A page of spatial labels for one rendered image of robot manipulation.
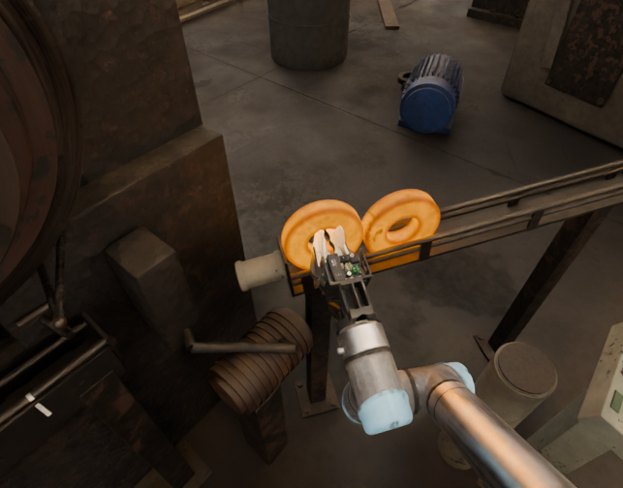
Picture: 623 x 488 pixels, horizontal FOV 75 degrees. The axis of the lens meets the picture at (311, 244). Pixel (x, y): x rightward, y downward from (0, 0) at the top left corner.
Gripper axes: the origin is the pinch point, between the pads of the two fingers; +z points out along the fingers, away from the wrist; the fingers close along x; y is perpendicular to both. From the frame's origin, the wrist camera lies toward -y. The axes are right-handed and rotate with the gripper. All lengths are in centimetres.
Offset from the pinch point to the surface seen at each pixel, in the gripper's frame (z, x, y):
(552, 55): 120, -173, -72
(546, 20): 135, -171, -61
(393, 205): -0.8, -12.5, 5.4
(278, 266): -3.7, 9.4, -4.0
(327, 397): -21, -2, -70
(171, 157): 14.4, 24.1, 9.4
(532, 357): -30, -37, -15
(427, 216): -2.1, -20.1, 1.2
